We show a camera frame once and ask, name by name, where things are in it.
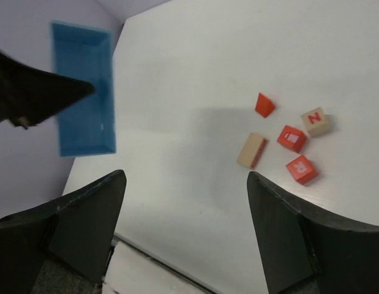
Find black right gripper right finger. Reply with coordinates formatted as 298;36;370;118
247;171;379;293

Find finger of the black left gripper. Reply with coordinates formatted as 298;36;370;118
0;51;95;129

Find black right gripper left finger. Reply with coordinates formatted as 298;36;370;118
0;170;127;293

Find blue plastic bin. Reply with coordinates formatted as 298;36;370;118
51;21;116;157

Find red R cube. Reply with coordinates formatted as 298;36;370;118
286;155;319;185

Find natural wood rectangular block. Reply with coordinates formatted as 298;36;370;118
236;132;268;170

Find red wedge block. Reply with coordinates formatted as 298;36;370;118
255;92;276;118

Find red picture cube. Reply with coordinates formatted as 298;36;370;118
277;125;307;153

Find natural wood N cube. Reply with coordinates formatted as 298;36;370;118
301;107;332;137

